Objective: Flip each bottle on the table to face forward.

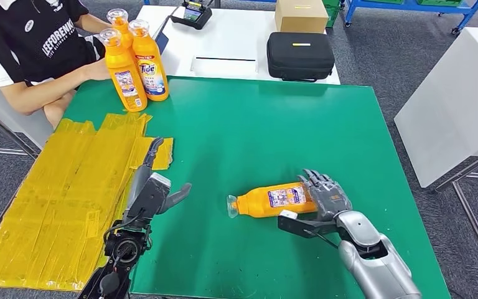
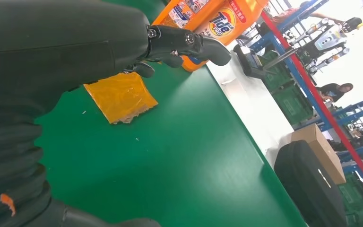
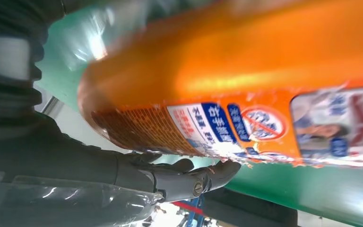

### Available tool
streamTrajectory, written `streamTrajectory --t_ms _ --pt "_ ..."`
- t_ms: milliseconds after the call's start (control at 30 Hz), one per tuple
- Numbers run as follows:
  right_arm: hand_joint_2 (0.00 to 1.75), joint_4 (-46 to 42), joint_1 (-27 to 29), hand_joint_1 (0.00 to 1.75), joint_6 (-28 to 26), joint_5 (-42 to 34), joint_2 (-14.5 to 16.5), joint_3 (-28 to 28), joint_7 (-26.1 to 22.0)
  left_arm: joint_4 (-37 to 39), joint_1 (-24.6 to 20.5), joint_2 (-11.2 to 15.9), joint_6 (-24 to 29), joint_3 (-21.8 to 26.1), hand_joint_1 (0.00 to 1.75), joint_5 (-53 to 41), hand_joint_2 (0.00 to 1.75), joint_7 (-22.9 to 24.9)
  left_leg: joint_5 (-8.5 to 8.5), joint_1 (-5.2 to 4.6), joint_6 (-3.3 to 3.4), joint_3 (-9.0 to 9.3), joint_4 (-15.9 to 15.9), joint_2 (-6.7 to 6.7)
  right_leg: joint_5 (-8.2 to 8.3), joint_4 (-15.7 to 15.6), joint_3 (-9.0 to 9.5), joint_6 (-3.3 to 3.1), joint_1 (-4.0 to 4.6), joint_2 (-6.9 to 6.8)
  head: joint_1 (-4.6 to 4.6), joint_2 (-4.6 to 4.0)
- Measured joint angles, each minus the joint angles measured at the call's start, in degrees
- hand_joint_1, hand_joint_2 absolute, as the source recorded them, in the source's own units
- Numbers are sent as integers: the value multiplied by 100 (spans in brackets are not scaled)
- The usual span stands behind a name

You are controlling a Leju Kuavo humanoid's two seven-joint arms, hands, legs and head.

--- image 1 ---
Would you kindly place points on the person's right hand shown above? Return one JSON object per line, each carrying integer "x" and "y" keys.
{"x": 98, "y": 70}

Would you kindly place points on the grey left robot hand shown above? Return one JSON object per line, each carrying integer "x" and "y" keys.
{"x": 140, "y": 181}

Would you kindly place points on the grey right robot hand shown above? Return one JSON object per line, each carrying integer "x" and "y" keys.
{"x": 327, "y": 198}

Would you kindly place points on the orange detergent bottle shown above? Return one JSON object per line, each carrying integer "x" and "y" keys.
{"x": 124, "y": 76}
{"x": 120, "y": 27}
{"x": 272, "y": 200}
{"x": 150, "y": 60}

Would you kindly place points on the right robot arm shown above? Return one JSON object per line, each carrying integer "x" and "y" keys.
{"x": 375, "y": 256}

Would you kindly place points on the person's right forearm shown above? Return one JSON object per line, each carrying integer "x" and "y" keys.
{"x": 45, "y": 91}

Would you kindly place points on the person's left forearm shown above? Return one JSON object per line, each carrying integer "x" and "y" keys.
{"x": 92, "y": 22}

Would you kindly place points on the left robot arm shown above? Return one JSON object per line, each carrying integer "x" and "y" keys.
{"x": 115, "y": 260}

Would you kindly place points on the tablet with blue cover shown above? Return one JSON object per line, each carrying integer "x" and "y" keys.
{"x": 162, "y": 40}

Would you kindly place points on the person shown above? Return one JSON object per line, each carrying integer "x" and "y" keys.
{"x": 28, "y": 37}

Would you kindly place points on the green table mat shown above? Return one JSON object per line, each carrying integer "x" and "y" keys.
{"x": 263, "y": 132}

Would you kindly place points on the yellow plastic sheet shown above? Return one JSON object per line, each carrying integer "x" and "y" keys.
{"x": 49, "y": 206}

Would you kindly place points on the black remote controller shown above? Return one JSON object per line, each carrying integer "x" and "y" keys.
{"x": 190, "y": 15}

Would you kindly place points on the thin black strip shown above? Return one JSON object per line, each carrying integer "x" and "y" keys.
{"x": 224, "y": 59}

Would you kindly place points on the black carrying case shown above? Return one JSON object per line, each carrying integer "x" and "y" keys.
{"x": 300, "y": 56}

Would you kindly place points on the white side table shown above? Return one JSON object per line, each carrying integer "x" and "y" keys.
{"x": 449, "y": 103}

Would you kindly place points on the green plastic crate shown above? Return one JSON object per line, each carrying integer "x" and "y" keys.
{"x": 437, "y": 2}
{"x": 331, "y": 15}

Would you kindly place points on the cardboard box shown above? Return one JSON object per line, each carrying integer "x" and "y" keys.
{"x": 301, "y": 17}

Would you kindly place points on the blue wheeled cart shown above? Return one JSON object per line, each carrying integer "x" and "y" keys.
{"x": 408, "y": 5}

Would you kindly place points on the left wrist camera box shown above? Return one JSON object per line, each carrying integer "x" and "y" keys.
{"x": 152, "y": 194}

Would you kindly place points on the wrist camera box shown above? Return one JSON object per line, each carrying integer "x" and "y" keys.
{"x": 301, "y": 225}
{"x": 152, "y": 194}

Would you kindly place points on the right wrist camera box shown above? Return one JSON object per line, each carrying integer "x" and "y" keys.
{"x": 301, "y": 225}

